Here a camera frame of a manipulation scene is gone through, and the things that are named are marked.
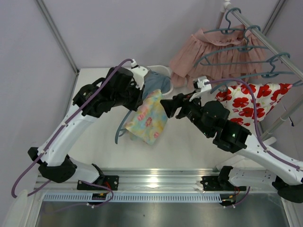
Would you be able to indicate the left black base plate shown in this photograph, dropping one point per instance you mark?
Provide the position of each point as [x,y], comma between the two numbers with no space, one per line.
[108,181]

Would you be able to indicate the blue grey cloth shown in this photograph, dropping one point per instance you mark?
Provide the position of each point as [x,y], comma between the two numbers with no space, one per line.
[153,81]

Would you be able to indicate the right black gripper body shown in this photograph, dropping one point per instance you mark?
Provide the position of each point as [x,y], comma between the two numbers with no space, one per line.
[180,107]

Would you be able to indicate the pastel floral skirt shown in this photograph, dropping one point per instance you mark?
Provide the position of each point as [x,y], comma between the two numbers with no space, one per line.
[149,121]

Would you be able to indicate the red poppy skirt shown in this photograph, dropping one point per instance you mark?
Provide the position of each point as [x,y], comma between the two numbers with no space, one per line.
[237,99]

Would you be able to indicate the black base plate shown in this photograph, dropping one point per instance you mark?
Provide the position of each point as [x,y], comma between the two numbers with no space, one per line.
[215,183]
[108,181]

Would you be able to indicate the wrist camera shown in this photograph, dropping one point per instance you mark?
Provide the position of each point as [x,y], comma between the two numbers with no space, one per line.
[200,87]
[139,72]

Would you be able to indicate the white slotted cable duct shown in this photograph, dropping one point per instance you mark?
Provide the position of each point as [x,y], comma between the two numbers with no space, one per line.
[133,197]

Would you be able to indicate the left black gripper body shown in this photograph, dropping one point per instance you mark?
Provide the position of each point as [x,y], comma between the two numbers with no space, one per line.
[138,97]

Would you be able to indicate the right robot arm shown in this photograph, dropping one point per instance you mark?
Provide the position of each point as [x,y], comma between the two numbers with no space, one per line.
[282,173]

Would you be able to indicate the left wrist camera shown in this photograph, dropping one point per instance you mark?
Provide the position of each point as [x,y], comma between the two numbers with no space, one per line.
[139,72]

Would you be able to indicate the pink ruffled skirt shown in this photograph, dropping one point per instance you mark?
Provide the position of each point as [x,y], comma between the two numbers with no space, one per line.
[217,56]

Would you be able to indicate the metal clothes rail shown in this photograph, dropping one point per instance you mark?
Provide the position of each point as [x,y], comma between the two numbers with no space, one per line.
[270,45]

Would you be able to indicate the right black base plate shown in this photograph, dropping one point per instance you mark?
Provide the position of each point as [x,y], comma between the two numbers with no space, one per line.
[215,183]

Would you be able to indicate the white plastic basket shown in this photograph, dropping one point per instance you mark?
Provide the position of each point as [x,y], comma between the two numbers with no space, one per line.
[160,69]

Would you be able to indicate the aluminium mounting rail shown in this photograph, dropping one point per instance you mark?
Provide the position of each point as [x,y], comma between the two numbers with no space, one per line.
[156,180]

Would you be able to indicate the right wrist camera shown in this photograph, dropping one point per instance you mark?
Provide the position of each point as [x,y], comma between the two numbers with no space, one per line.
[200,87]

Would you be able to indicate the teal hanger with pink skirt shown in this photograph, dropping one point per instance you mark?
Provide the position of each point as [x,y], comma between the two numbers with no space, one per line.
[228,30]

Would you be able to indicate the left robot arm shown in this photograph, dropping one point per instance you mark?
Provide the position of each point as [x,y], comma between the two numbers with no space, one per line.
[88,105]

